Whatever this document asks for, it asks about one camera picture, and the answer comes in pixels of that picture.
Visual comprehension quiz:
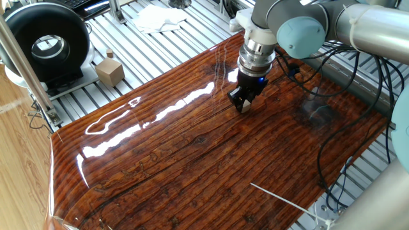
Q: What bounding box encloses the short aluminium bracket post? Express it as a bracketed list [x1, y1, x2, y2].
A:
[108, 0, 127, 25]

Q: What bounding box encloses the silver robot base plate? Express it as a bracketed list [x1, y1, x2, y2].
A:
[311, 191, 349, 230]

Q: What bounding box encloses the black cable with plug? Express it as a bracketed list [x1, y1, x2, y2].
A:
[274, 44, 360, 98]

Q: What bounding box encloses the dark round metal object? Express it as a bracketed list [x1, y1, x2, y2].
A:
[167, 0, 192, 10]

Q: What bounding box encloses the thin black cable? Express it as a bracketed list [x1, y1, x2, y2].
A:
[27, 98, 54, 132]

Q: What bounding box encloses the white fan base plate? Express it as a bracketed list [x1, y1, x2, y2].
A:
[4, 43, 100, 100]

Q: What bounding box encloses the large wooden cube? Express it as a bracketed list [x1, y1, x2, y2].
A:
[95, 57, 126, 88]

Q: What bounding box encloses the long black robot cable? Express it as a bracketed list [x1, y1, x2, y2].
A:
[316, 54, 406, 213]

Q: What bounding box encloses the black keyboard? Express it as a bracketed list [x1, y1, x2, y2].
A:
[57, 0, 110, 17]

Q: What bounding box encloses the white cable tie tail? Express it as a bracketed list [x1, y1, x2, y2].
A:
[250, 182, 335, 228]

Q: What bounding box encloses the white cloth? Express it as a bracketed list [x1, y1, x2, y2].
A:
[132, 3, 188, 35]

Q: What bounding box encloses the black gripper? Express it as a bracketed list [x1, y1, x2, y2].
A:
[227, 70, 269, 113]

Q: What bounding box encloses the black round duct fan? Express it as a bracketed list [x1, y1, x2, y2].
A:
[0, 2, 91, 84]

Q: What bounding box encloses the aluminium frame post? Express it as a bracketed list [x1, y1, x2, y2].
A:
[0, 14, 63, 127]

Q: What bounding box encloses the glossy wood grain mat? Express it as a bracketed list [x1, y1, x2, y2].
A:
[44, 30, 388, 230]

